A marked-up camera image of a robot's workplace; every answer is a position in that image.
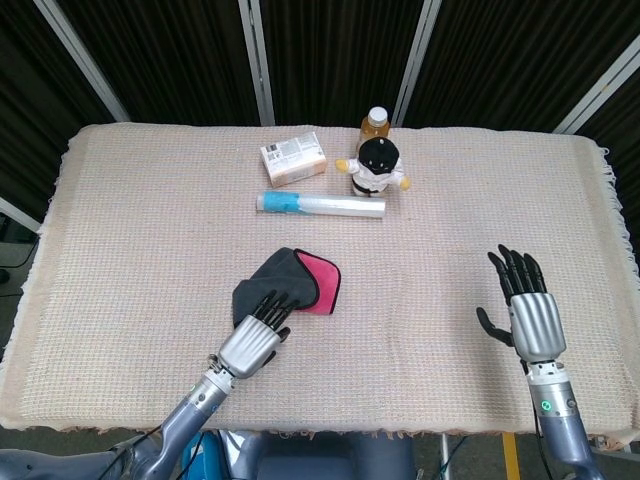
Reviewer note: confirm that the black plush toy white coat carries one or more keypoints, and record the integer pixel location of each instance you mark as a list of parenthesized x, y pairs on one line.
[(376, 167)]

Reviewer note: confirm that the metal table leg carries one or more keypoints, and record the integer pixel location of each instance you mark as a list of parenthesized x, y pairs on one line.
[(445, 457)]

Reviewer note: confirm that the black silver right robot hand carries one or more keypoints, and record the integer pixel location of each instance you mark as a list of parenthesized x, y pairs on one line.
[(537, 325)]

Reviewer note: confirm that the beige waffle-weave cloth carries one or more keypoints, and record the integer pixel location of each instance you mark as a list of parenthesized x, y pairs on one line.
[(150, 250)]

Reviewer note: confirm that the white partition post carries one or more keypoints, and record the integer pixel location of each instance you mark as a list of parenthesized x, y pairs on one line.
[(600, 92), (256, 60), (20, 214), (417, 60), (83, 60)]

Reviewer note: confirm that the pink and grey cloth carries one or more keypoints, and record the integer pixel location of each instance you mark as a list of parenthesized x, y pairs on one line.
[(280, 270)]

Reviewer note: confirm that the small cardboard box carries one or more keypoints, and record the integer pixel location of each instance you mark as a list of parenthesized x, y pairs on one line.
[(292, 160)]

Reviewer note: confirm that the juice bottle white cap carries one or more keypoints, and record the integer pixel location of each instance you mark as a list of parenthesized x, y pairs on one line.
[(374, 127)]

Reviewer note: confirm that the clear plastic wrap roll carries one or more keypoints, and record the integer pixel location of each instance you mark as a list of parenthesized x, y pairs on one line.
[(325, 205)]

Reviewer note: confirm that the blue plastic base part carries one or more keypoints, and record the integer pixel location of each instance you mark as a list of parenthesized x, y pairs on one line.
[(200, 460)]

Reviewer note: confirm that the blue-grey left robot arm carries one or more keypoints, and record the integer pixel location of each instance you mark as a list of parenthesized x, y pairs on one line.
[(185, 420)]

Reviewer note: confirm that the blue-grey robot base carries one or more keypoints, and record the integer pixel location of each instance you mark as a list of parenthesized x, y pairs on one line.
[(325, 460)]

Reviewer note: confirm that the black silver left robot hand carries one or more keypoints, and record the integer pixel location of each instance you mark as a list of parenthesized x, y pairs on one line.
[(247, 345)]

